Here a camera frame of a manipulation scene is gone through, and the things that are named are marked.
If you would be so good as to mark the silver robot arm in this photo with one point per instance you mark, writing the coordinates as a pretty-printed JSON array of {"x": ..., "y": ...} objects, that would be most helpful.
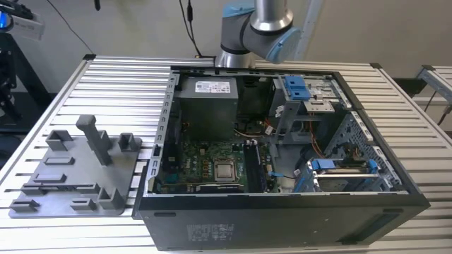
[{"x": 269, "y": 18}]

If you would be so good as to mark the black RAM slot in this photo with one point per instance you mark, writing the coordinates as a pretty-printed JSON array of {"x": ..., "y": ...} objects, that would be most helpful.
[{"x": 265, "y": 172}]

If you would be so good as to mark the small black hanging rod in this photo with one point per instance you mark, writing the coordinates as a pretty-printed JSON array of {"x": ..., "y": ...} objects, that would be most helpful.
[{"x": 97, "y": 4}]

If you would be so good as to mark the grey plastic parts rack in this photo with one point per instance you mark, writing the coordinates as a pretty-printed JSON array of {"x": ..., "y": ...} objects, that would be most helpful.
[{"x": 82, "y": 169}]

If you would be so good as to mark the grey power supply unit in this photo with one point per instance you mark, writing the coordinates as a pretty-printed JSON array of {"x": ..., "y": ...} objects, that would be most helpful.
[{"x": 205, "y": 116}]

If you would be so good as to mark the green motherboard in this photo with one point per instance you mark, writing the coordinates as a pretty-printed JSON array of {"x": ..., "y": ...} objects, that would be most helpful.
[{"x": 198, "y": 156}]

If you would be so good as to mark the black CPU socket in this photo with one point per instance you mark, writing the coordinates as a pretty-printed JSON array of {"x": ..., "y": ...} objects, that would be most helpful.
[{"x": 214, "y": 170}]

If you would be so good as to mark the silver CPU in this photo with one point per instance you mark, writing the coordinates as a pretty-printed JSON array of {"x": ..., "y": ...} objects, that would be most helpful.
[{"x": 226, "y": 171}]

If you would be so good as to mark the black graphics card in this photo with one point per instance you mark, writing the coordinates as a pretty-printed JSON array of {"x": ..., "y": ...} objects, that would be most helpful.
[{"x": 219, "y": 188}]

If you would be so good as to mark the blue plastic drive latch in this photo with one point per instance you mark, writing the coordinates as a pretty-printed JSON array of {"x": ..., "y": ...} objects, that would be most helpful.
[{"x": 295, "y": 87}]

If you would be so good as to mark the black PC case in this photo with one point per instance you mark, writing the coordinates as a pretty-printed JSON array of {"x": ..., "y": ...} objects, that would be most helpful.
[{"x": 247, "y": 227}]

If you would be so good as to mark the blue disk carrier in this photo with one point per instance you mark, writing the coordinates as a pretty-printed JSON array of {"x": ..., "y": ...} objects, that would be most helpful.
[{"x": 325, "y": 164}]

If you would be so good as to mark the perforated metal disk bay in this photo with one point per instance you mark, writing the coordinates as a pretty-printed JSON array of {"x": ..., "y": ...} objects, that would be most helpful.
[{"x": 354, "y": 132}]

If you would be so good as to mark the black box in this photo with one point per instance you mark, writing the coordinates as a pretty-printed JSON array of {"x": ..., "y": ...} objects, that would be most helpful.
[{"x": 410, "y": 87}]

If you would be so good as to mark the metal slat side table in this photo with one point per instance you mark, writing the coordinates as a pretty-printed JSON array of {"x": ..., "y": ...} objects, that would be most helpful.
[{"x": 442, "y": 82}]

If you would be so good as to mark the black desk frame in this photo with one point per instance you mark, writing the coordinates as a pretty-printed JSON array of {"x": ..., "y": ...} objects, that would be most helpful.
[{"x": 35, "y": 113}]

